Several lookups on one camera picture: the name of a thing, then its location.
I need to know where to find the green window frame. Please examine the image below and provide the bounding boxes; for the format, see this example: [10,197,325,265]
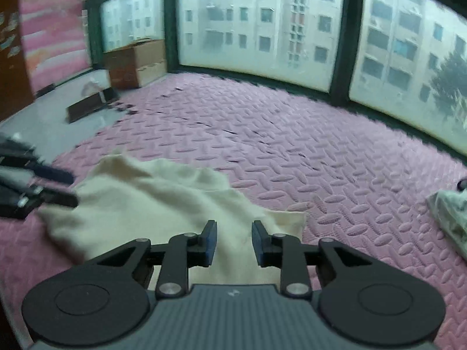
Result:
[86,0,467,146]

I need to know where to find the beige apartment building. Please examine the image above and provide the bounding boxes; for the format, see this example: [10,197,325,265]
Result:
[100,0,467,117]

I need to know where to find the cream sweatshirt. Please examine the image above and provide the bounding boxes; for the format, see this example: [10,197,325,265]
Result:
[36,149,307,286]

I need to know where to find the white crumpled garment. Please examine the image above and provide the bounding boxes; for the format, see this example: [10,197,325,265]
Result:
[426,189,467,254]

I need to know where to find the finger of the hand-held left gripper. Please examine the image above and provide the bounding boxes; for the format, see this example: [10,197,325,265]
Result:
[31,161,76,186]
[34,187,79,208]

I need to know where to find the black smartphone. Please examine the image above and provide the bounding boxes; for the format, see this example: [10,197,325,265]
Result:
[66,87,119,124]

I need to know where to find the pink floral curtain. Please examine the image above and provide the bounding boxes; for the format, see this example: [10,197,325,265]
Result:
[18,0,92,92]

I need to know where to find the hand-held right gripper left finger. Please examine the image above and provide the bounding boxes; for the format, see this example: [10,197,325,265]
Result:
[87,220,218,299]

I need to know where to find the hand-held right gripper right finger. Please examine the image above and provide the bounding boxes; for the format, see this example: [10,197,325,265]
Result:
[252,220,382,297]

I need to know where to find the pink foam puzzle mat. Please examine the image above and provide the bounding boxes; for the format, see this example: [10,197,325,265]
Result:
[0,72,467,350]

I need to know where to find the brown cardboard box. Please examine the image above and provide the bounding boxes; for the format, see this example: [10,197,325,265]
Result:
[103,38,168,89]

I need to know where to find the green tree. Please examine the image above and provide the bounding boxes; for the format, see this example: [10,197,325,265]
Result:
[431,49,467,125]

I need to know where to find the brown wooden cabinet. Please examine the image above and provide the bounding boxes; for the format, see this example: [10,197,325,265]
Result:
[0,0,35,123]

